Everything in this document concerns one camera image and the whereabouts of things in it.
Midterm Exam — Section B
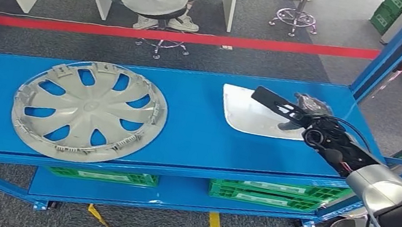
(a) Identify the green plastic crate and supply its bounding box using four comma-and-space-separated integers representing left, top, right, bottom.
46, 156, 160, 194
207, 180, 326, 217
213, 166, 353, 209

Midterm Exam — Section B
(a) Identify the green crate stack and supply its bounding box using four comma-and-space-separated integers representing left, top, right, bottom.
367, 0, 402, 39

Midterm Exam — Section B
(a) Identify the dark stanchion post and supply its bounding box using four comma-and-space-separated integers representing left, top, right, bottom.
368, 50, 402, 110

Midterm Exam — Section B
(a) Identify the black stool chrome base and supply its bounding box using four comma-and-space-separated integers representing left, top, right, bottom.
130, 1, 199, 66
267, 0, 333, 44

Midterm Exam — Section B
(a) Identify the silver wheel hubcap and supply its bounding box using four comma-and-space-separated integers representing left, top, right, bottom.
4, 48, 175, 178

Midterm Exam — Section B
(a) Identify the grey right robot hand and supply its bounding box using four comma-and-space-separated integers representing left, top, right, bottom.
276, 89, 338, 140

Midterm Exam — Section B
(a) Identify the white plastic shell part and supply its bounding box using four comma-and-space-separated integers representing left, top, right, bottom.
216, 82, 312, 144

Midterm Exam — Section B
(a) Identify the blue metal shelf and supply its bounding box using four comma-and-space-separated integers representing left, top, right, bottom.
0, 0, 402, 227

